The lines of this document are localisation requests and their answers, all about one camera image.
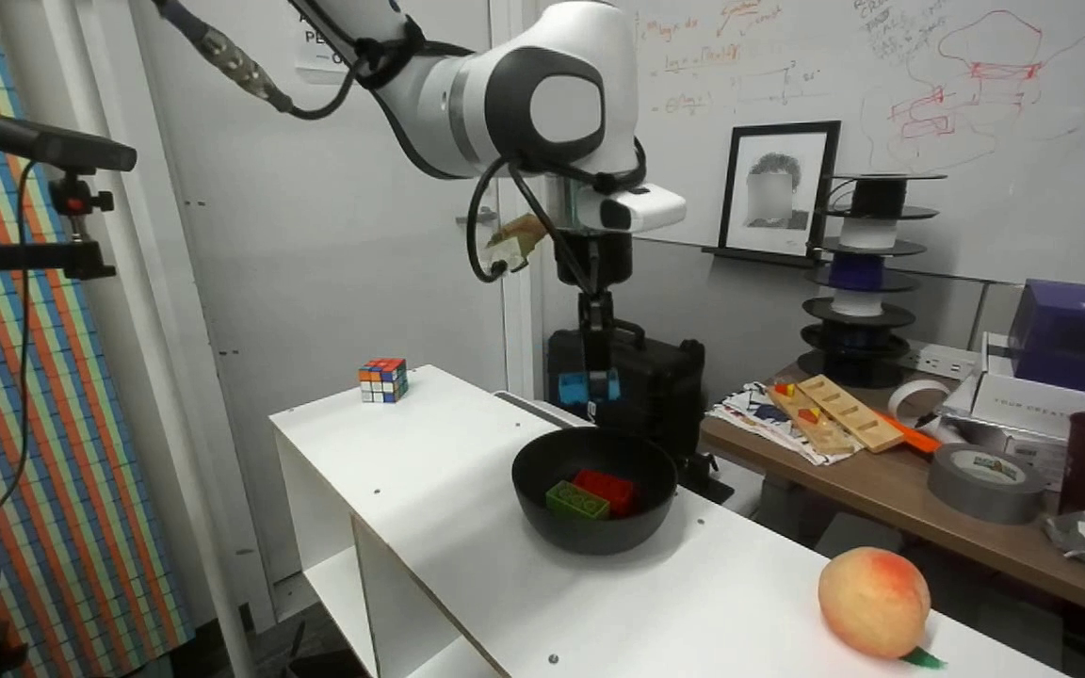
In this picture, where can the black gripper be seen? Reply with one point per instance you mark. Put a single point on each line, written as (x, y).
(592, 261)

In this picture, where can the red building block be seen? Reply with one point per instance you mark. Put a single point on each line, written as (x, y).
(609, 488)

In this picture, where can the green building block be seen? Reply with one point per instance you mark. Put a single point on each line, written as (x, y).
(575, 504)

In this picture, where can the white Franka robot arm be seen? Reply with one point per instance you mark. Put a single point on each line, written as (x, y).
(469, 96)

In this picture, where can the black bowl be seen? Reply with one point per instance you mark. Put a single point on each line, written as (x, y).
(601, 533)

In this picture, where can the black hard carrying case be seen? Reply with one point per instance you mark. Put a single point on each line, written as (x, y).
(660, 391)

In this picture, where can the printed papers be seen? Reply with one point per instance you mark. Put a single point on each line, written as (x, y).
(743, 420)

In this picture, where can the black picture ledge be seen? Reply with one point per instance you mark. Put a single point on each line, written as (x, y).
(761, 258)

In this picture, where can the Rubik's cube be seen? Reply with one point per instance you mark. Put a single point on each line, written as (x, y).
(387, 380)

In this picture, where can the black framed portrait picture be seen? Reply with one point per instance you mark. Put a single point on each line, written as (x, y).
(778, 192)

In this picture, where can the yellow patterned box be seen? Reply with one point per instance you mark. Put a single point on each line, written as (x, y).
(836, 418)

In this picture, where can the filament spool stack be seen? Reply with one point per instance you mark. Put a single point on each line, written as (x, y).
(855, 345)

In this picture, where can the white filament spool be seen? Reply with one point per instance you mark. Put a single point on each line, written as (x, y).
(859, 306)
(870, 237)

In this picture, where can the purple filament spool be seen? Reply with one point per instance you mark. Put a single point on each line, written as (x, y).
(865, 276)

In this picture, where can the empty black spool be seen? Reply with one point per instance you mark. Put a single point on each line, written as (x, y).
(881, 198)

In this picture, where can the white tape roll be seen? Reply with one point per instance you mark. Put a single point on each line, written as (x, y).
(921, 402)

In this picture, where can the wooden desk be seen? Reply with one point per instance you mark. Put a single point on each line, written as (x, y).
(895, 484)

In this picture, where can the orange marker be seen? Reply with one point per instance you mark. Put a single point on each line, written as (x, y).
(915, 439)

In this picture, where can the toy peach with leaf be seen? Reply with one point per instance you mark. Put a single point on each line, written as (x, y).
(870, 603)

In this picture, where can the whiteboard with scribbles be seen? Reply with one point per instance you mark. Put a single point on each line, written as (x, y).
(942, 126)

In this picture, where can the white cardboard box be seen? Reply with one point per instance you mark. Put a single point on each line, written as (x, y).
(1007, 410)

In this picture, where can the purple box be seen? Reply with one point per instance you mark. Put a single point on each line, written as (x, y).
(1083, 340)

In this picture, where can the grey duct tape roll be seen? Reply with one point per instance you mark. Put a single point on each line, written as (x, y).
(987, 490)

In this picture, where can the black camera on stand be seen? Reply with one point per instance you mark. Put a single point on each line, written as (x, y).
(64, 144)

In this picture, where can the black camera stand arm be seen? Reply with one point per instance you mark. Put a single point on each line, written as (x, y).
(17, 258)

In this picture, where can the multicolour striped wall panel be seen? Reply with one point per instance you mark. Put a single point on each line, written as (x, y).
(17, 418)

